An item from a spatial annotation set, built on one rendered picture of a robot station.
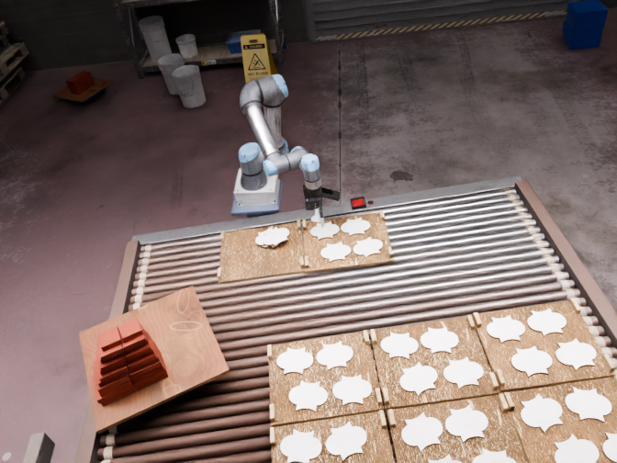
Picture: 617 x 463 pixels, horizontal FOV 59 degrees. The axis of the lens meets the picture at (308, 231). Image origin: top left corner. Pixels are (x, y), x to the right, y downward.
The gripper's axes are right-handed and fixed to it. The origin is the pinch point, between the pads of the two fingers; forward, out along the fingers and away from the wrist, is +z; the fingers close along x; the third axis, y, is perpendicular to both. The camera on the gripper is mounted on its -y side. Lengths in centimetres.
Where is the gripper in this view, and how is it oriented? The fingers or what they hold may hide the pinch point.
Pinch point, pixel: (322, 218)
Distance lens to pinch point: 262.2
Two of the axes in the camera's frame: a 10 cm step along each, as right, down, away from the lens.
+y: -9.9, 1.3, 0.5
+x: 0.5, 6.6, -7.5
